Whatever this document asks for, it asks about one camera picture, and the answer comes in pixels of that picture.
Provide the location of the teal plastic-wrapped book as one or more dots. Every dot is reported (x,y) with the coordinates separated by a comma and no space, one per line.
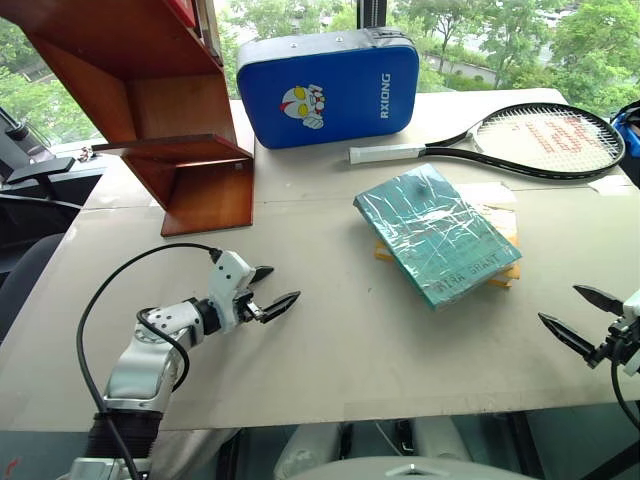
(430,235)

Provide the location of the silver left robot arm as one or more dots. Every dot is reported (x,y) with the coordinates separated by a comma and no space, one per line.
(145,360)

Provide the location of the orange book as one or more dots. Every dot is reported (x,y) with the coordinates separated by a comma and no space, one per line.
(510,276)

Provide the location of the black chair seat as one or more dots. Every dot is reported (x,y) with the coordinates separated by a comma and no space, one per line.
(25,270)

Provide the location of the grey rounded robot body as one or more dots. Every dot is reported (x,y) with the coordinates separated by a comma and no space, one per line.
(400,471)

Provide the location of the wooden shelf unit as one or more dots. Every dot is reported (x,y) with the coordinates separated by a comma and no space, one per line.
(165,100)

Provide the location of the grey rounded cylinder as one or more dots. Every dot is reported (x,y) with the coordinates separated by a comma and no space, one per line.
(442,440)
(307,450)

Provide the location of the blue RXIONG punching pad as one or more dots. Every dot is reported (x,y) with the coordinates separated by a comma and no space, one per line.
(330,90)

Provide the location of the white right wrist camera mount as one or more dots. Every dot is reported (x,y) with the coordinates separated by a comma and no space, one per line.
(634,325)

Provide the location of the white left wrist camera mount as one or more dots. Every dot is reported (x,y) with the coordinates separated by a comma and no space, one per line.
(226,280)

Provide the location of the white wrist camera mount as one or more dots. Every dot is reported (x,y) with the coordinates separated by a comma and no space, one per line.
(226,280)
(634,325)

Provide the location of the black window post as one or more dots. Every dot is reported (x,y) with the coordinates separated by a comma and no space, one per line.
(372,14)

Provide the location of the black tennis racket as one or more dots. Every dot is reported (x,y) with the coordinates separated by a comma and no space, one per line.
(550,132)

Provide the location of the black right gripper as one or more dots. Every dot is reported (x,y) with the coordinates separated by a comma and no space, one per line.
(616,345)

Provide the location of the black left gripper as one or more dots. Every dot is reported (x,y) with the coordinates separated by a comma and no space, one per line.
(246,307)

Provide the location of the blue bag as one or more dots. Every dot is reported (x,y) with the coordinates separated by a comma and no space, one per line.
(627,122)

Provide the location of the black armrest stand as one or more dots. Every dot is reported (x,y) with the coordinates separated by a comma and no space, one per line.
(40,169)

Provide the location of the small metal bracket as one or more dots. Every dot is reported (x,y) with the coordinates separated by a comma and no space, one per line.
(86,152)

